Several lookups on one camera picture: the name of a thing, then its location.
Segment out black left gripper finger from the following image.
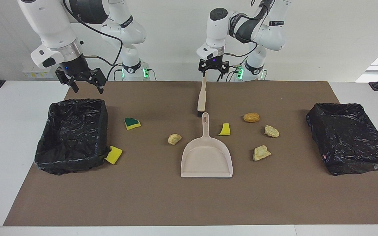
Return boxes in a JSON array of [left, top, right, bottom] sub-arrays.
[[219, 62, 230, 81], [198, 61, 209, 78]]

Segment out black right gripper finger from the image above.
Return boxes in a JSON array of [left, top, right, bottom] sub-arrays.
[[55, 67, 79, 94], [87, 68, 107, 94]]

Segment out beige hand brush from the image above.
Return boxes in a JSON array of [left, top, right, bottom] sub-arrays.
[[197, 75, 208, 117]]

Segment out brown bread roll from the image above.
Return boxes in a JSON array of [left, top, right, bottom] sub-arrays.
[[243, 113, 261, 123]]

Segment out beige rock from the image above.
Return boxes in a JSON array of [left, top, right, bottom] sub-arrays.
[[168, 133, 182, 146]]

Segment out small pale bread chunk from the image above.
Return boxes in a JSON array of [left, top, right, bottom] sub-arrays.
[[264, 125, 280, 138]]

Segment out large pale bread chunk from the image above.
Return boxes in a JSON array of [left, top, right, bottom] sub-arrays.
[[253, 145, 272, 161]]

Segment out beige plastic dustpan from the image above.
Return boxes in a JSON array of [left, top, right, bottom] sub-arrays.
[[180, 112, 234, 178]]

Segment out black bag lined bin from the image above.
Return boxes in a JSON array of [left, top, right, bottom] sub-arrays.
[[306, 103, 378, 176], [34, 99, 111, 175]]

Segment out brown table mat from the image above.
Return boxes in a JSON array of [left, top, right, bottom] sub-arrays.
[[3, 81, 378, 226]]

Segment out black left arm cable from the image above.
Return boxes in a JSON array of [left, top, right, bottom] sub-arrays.
[[223, 0, 275, 58]]

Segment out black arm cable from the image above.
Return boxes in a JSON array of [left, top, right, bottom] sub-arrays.
[[223, 0, 275, 58], [63, 0, 124, 69]]

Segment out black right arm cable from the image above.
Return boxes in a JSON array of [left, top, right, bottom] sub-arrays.
[[63, 0, 124, 69]]

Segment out white wall box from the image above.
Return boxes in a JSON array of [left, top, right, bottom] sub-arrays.
[[22, 67, 58, 79]]

